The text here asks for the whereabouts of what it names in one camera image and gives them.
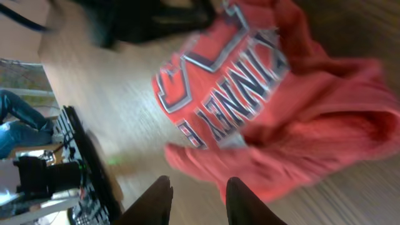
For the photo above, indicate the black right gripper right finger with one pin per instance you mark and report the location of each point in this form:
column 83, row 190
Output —
column 245, row 208

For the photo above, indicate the black equipment rack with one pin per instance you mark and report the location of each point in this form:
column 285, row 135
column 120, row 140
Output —
column 98, row 205

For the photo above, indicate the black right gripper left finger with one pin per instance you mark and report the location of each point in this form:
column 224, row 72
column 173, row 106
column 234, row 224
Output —
column 153, row 207

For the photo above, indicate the black camera on stand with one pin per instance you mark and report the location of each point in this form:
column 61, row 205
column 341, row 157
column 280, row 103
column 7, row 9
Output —
column 39, row 179

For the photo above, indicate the person in blue jeans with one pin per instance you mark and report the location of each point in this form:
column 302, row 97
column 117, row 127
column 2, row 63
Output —
column 22, row 125

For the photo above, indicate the orange red t-shirt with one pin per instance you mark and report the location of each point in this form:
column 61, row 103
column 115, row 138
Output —
column 260, row 100

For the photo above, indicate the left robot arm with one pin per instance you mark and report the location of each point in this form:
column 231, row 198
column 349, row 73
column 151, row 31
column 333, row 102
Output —
column 140, row 22

